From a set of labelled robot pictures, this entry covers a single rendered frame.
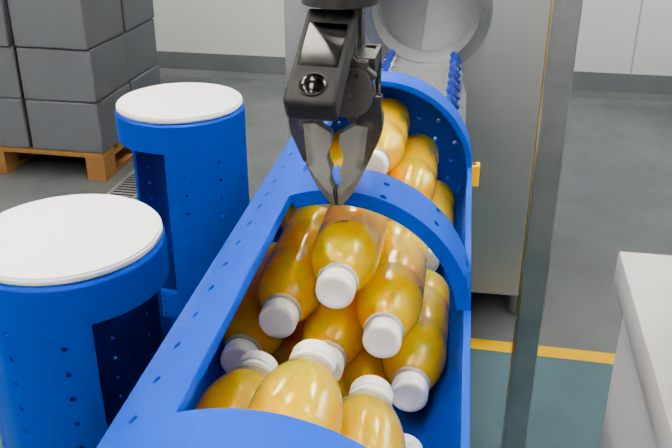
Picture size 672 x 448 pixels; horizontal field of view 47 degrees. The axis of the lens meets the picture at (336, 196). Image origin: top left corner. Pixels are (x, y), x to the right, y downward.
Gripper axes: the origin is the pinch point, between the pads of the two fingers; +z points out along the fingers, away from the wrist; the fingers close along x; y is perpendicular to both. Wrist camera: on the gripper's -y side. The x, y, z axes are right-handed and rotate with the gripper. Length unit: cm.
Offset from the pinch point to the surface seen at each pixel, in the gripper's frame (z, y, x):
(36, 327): 27, 10, 42
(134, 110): 19, 80, 56
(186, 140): 24, 76, 44
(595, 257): 122, 227, -72
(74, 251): 19.5, 18.6, 39.9
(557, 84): 16, 102, -33
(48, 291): 21.3, 10.7, 39.9
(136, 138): 24, 76, 55
